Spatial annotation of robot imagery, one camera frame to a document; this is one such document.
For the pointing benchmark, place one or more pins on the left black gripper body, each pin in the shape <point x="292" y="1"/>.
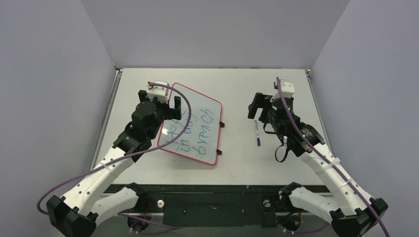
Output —
<point x="162" y="111"/>

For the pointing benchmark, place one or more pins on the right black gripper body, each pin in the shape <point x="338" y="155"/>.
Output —
<point x="262" y="105"/>

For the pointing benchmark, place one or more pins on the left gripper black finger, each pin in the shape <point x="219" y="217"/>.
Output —
<point x="175" y="112"/>
<point x="143" y="96"/>

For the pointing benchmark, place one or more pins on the pink-framed whiteboard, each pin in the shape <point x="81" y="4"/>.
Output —
<point x="200" y="140"/>

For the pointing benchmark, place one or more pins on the white marker pen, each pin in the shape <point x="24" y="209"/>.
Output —
<point x="256" y="129"/>

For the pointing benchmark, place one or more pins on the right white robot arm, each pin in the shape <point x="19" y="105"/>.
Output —
<point x="351" y="210"/>

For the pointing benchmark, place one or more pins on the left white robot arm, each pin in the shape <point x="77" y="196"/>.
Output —
<point x="80" y="210"/>

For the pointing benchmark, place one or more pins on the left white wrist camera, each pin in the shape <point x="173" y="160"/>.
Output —
<point x="158" y="91"/>

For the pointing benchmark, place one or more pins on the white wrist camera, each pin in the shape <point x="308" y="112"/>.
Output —
<point x="284" y="88"/>
<point x="158" y="91"/>

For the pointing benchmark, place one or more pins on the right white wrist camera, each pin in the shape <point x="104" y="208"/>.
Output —
<point x="284" y="88"/>

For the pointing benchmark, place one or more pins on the aluminium frame rail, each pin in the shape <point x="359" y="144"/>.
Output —
<point x="92" y="100"/>

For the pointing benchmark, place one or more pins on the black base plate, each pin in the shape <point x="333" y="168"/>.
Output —
<point x="199" y="205"/>

